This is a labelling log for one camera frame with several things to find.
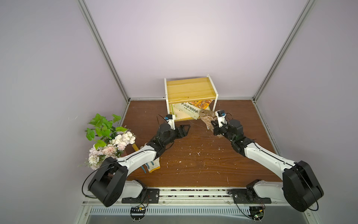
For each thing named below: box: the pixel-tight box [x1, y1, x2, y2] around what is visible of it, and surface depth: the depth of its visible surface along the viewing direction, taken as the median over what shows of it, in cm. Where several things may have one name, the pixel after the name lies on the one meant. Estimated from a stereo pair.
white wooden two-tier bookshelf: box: [164, 74, 219, 122], surface depth 86 cm
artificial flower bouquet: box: [77, 113, 136, 170], surface depth 64 cm
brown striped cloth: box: [199, 109, 219, 132], surface depth 85 cm
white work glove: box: [144, 156, 161, 173], surface depth 85 cm
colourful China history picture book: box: [173, 99, 214, 120], surface depth 94 cm
